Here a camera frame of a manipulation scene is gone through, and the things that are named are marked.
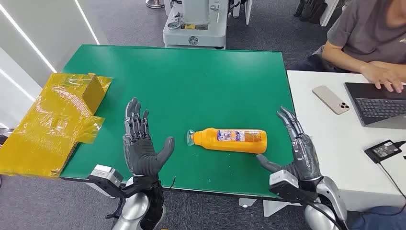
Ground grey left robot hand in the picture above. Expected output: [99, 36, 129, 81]
[123, 97, 175, 178]

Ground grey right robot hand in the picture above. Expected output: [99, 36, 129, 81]
[256, 106, 322, 182]

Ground orange bottle with clear cap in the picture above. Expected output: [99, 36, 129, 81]
[186, 127, 268, 155]

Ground large white table foot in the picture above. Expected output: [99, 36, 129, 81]
[262, 200, 302, 218]

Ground beige smartphone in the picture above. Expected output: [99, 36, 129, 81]
[312, 85, 351, 115]

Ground small white table foot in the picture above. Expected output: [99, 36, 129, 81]
[238, 197, 257, 208]

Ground black power adapter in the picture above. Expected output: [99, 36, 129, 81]
[364, 140, 403, 164]

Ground dark grey laptop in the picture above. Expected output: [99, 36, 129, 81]
[344, 82, 406, 130]

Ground blue fabric object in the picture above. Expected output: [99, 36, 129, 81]
[351, 206, 406, 230]

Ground yellow taped cardboard box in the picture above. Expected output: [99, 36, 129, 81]
[0, 72, 113, 178]

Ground person's hand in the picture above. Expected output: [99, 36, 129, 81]
[360, 62, 405, 93]

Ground person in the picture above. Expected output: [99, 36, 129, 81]
[287, 0, 406, 93]

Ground black stand legs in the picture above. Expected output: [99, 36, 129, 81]
[293, 0, 330, 24]

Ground white cabinet panel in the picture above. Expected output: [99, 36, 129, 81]
[319, 0, 340, 27]

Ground white panel stand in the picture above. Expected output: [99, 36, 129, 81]
[233, 0, 253, 25]

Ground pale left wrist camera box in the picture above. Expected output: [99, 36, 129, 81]
[88, 164, 134, 199]

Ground thin black left wrist cable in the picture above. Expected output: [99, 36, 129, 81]
[158, 177, 177, 191]

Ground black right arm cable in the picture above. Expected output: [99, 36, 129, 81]
[298, 196, 345, 230]

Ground black adapter cable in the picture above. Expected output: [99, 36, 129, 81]
[378, 161, 406, 201]

